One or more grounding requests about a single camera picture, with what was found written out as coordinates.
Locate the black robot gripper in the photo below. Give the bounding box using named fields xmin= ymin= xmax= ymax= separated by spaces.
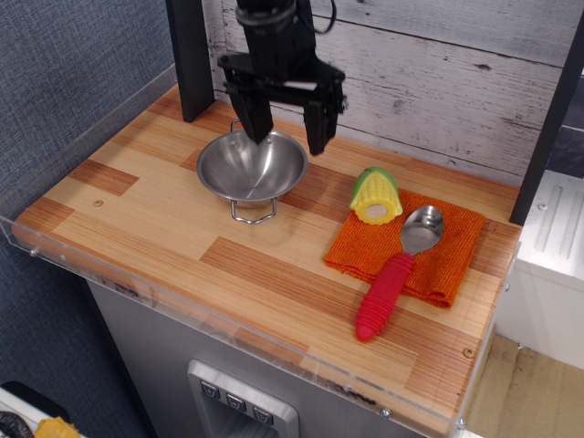
xmin=218 ymin=1 xmax=346 ymax=156

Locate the stainless steel colander bowl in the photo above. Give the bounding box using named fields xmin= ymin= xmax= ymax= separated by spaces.
xmin=196 ymin=119 xmax=308 ymax=224

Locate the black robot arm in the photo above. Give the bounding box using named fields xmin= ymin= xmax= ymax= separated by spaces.
xmin=218 ymin=1 xmax=346 ymax=155

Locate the yellow toy corn cob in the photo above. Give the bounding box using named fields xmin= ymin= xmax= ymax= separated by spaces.
xmin=349 ymin=167 xmax=403 ymax=225

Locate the orange folded cloth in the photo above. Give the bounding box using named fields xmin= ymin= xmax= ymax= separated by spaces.
xmin=323 ymin=190 xmax=485 ymax=308

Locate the clear acrylic table guard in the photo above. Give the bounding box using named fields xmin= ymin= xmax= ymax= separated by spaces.
xmin=11 ymin=88 xmax=520 ymax=437

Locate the grey cabinet front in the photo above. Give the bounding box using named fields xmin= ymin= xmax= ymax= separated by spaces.
xmin=89 ymin=282 xmax=417 ymax=437

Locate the silver dispenser panel with buttons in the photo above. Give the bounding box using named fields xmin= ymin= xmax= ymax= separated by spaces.
xmin=187 ymin=360 xmax=300 ymax=437

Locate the white plastic appliance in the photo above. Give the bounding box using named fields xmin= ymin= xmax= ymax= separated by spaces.
xmin=495 ymin=171 xmax=583 ymax=369

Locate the yellow object at bottom left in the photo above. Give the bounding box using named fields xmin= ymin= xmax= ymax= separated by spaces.
xmin=34 ymin=417 xmax=81 ymax=438

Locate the red handled metal spoon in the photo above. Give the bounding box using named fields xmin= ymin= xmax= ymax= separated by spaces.
xmin=355 ymin=205 xmax=444 ymax=342

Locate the black vertical post right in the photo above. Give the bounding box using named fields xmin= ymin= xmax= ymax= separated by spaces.
xmin=509 ymin=15 xmax=583 ymax=225

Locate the black corrugated hose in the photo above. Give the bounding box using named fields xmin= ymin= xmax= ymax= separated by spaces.
xmin=0 ymin=411 xmax=33 ymax=438

